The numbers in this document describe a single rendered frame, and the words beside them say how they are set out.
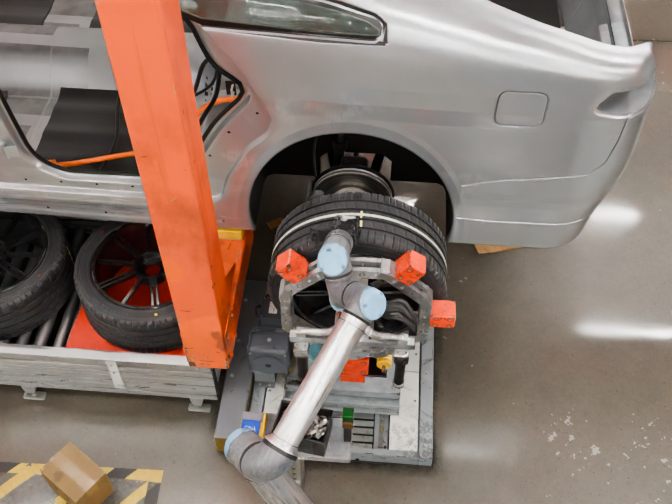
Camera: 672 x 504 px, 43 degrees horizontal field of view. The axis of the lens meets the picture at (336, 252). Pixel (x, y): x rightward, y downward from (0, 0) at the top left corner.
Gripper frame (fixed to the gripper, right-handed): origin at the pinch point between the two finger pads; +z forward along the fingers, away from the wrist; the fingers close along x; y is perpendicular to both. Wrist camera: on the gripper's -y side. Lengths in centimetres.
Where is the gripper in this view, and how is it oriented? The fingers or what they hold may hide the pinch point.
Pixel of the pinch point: (342, 220)
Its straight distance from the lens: 289.8
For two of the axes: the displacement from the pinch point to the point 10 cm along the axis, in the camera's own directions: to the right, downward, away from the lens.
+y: 9.8, -0.4, -1.8
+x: -1.1, -9.2, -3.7
